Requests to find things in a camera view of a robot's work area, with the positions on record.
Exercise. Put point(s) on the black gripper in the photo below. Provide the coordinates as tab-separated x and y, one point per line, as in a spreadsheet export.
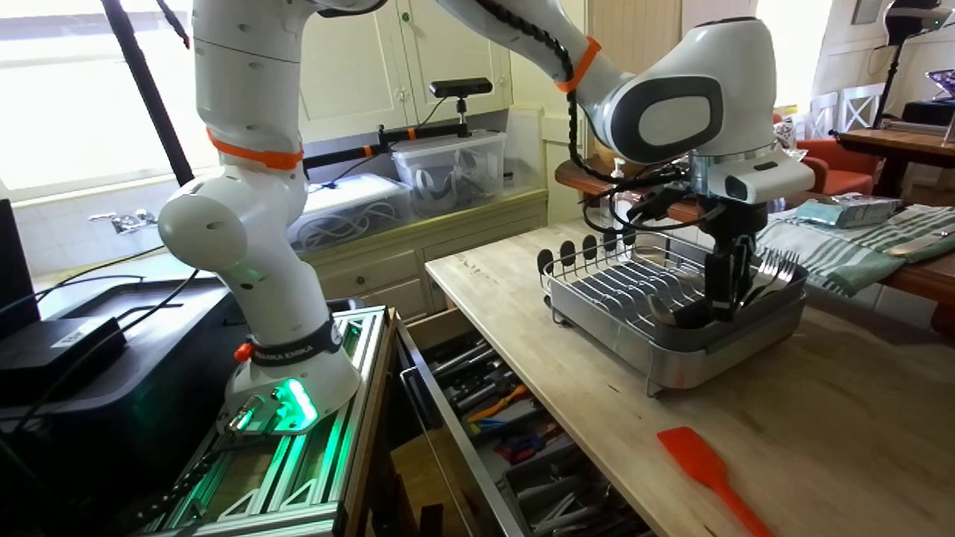
734	225

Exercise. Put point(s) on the silver fork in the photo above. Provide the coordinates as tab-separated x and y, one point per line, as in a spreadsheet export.
777	278

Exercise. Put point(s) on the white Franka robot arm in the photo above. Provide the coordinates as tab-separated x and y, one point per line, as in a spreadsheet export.
249	240

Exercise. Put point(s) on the dark grey utensil holder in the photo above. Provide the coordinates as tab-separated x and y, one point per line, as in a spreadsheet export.
757	325

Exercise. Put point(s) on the green striped dish towel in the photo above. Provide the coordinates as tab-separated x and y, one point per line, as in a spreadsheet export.
846	258

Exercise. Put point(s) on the teal flat package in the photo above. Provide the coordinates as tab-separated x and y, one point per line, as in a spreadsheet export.
846	212

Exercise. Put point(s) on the red sofa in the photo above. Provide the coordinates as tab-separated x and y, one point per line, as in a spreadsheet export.
846	181

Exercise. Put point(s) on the red silicone spatula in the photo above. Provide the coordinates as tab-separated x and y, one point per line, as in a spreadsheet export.
695	458

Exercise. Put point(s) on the white lattice chair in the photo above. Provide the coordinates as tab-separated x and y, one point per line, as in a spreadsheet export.
854	109

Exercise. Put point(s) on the dark wooden table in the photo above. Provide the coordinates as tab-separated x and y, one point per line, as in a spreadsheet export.
895	143

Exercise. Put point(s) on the open kitchen drawer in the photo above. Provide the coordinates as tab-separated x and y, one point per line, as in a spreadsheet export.
495	419

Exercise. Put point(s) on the clear plastic storage bin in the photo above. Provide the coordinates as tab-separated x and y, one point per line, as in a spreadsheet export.
449	167

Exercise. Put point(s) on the cream drawer cabinet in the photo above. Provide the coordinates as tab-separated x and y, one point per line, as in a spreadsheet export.
378	273

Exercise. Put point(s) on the black bar with orange clamps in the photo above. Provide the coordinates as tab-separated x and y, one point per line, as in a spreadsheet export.
337	157

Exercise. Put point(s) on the black equipment case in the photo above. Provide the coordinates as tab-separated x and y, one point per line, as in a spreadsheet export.
149	419

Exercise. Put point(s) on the black tripod pole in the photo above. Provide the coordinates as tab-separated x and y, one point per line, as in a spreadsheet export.
149	94

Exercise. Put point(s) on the black flat box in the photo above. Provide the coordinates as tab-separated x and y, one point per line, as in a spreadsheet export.
61	354

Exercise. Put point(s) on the black monitor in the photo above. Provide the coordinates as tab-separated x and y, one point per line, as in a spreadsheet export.
13	269

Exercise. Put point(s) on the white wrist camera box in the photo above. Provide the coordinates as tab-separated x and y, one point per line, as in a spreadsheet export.
757	176

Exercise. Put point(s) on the black camera on bar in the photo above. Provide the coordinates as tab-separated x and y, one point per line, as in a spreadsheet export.
461	87

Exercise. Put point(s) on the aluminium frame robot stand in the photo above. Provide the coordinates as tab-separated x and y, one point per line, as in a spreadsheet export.
298	477

